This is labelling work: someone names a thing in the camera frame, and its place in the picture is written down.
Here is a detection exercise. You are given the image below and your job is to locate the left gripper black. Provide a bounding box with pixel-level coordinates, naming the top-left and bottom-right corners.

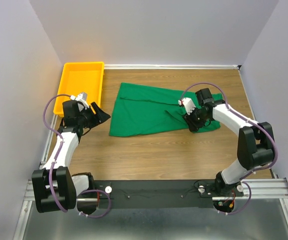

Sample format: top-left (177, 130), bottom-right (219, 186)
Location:
top-left (78, 101), bottom-right (111, 129)

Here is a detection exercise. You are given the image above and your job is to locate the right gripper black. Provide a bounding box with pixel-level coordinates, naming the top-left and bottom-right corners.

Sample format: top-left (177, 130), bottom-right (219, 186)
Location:
top-left (182, 105), bottom-right (209, 133)

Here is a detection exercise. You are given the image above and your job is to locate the green t shirt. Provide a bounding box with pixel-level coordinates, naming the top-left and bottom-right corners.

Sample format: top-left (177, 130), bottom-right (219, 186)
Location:
top-left (108, 82), bottom-right (223, 137)

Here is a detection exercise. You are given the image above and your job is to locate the yellow plastic tray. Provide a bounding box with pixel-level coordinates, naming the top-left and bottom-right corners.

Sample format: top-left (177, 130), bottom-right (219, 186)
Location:
top-left (57, 61), bottom-right (104, 106)

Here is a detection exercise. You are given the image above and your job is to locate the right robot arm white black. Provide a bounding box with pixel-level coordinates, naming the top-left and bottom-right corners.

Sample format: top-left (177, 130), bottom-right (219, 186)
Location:
top-left (178, 88), bottom-right (278, 196)

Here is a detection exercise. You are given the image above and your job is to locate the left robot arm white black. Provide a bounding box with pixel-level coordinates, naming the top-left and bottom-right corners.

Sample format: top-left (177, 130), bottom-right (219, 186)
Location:
top-left (31, 99), bottom-right (110, 213)

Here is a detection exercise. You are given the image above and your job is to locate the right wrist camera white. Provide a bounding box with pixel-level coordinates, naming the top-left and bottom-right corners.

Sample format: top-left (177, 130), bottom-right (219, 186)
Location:
top-left (178, 97), bottom-right (196, 115)

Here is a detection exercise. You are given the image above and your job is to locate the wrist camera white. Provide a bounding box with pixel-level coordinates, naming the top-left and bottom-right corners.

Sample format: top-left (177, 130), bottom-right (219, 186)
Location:
top-left (178, 97), bottom-right (196, 115)
top-left (70, 92), bottom-right (89, 109)

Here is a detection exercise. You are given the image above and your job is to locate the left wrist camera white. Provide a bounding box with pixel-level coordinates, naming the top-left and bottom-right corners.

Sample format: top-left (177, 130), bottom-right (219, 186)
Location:
top-left (70, 92), bottom-right (89, 109)

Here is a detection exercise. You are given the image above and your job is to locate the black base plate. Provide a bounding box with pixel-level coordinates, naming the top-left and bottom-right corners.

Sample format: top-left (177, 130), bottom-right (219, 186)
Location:
top-left (77, 179), bottom-right (244, 215)

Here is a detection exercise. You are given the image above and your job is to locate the aluminium front rail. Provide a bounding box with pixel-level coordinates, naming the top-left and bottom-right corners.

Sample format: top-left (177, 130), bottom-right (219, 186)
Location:
top-left (23, 178), bottom-right (288, 201)

